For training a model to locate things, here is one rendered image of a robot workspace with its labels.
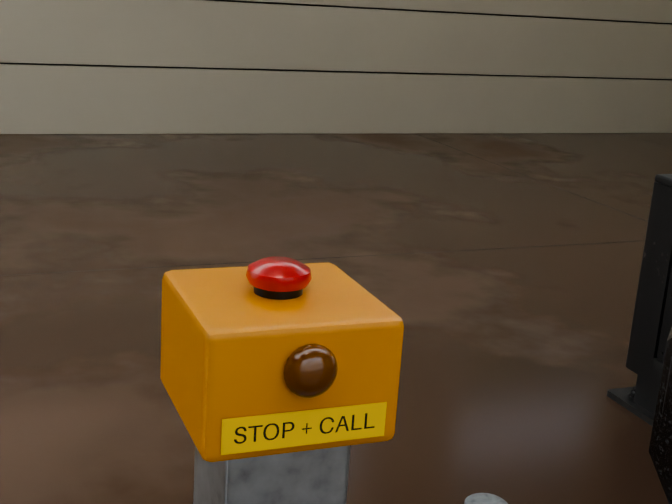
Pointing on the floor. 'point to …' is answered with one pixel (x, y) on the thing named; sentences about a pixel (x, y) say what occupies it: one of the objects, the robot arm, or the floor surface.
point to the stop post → (322, 487)
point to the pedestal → (651, 308)
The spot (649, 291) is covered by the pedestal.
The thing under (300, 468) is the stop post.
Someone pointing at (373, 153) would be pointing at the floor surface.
